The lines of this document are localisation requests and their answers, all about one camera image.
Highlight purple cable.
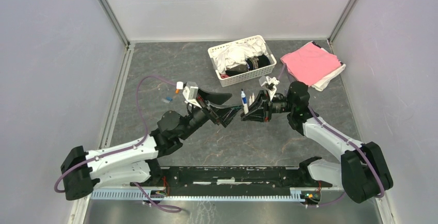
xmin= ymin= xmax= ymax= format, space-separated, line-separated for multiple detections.
xmin=54 ymin=75 xmax=179 ymax=194
xmin=277 ymin=63 xmax=386 ymax=207

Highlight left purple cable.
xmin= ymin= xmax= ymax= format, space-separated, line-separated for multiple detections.
xmin=54 ymin=75 xmax=179 ymax=194

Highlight pink folded cloth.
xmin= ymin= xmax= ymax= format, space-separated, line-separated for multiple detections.
xmin=280 ymin=42 xmax=343 ymax=89

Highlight white plastic basket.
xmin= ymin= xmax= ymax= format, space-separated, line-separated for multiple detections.
xmin=208 ymin=35 xmax=277 ymax=87

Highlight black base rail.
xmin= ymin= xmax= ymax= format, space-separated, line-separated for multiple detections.
xmin=140 ymin=166 xmax=331 ymax=197

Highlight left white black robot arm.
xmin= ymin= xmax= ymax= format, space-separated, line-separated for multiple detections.
xmin=54 ymin=82 xmax=242 ymax=201

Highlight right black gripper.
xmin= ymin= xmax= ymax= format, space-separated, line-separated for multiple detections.
xmin=241 ymin=90 xmax=295 ymax=123

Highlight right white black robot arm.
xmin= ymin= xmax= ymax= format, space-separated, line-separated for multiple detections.
xmin=241 ymin=81 xmax=394 ymax=203

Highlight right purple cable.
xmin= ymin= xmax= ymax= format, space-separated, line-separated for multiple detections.
xmin=277 ymin=63 xmax=386 ymax=207

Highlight white pen blue ends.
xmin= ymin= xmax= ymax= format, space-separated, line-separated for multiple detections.
xmin=241 ymin=89 xmax=248 ymax=115

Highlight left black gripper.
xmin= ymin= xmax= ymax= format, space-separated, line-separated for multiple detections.
xmin=179 ymin=88 xmax=244 ymax=141

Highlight black cloth in basket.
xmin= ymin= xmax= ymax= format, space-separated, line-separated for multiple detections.
xmin=225 ymin=55 xmax=271 ymax=77

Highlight white cloth under pink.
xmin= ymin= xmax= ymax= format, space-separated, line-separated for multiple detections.
xmin=306 ymin=41 xmax=346 ymax=91

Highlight white cloth in basket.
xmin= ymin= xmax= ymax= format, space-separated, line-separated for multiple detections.
xmin=212 ymin=39 xmax=267 ymax=74

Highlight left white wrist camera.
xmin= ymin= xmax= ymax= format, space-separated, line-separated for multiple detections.
xmin=176 ymin=81 xmax=201 ymax=108

